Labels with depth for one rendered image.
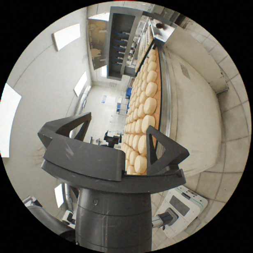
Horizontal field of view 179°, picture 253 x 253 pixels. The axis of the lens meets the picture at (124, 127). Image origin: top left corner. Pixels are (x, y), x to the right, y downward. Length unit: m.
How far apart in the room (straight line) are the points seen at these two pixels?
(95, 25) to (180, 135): 0.74
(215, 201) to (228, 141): 0.61
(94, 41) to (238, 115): 1.35
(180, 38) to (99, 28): 0.49
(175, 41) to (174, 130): 0.52
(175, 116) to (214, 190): 0.97
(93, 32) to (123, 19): 0.21
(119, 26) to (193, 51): 0.48
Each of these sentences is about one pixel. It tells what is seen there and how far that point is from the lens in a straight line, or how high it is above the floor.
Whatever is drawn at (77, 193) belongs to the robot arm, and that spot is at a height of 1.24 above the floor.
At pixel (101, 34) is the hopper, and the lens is 0.69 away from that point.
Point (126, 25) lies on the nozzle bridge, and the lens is 0.66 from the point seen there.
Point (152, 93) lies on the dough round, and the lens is 0.26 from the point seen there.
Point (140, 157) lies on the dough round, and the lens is 0.22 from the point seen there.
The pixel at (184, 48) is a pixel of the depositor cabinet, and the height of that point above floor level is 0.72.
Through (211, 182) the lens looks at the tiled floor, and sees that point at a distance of 1.09.
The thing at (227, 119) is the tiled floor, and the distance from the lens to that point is 1.06.
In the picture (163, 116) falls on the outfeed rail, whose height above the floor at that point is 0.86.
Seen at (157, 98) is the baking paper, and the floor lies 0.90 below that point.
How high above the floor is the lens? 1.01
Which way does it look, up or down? 9 degrees down
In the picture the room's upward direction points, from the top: 79 degrees counter-clockwise
